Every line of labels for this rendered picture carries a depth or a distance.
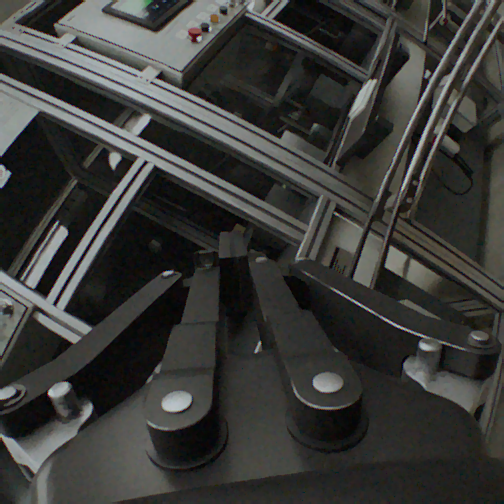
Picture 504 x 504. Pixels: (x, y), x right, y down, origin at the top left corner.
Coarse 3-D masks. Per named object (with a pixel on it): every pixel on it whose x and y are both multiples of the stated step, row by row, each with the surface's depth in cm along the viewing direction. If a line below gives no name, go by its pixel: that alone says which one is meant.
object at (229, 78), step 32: (64, 0) 76; (256, 0) 93; (352, 0) 108; (256, 32) 88; (320, 32) 132; (224, 64) 81; (256, 64) 83; (288, 64) 86; (320, 64) 90; (224, 96) 77; (256, 96) 80; (288, 96) 82; (320, 96) 85; (352, 96) 89; (288, 128) 79; (320, 128) 82; (320, 160) 79
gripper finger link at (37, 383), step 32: (160, 288) 12; (128, 320) 9; (160, 320) 11; (64, 352) 8; (96, 352) 8; (128, 352) 9; (160, 352) 11; (32, 384) 6; (96, 384) 7; (128, 384) 9; (0, 416) 5; (32, 416) 6; (32, 480) 6
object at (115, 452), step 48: (240, 384) 6; (384, 384) 6; (96, 432) 5; (144, 432) 5; (240, 432) 5; (288, 432) 5; (384, 432) 5; (432, 432) 4; (480, 432) 4; (48, 480) 4; (96, 480) 4; (144, 480) 4; (192, 480) 4; (240, 480) 4; (288, 480) 2; (336, 480) 2; (384, 480) 1; (432, 480) 1; (480, 480) 1
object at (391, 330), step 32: (320, 288) 11; (352, 288) 10; (320, 320) 12; (352, 320) 10; (384, 320) 8; (416, 320) 8; (352, 352) 10; (384, 352) 8; (416, 352) 7; (448, 352) 7; (480, 352) 6; (480, 416) 6
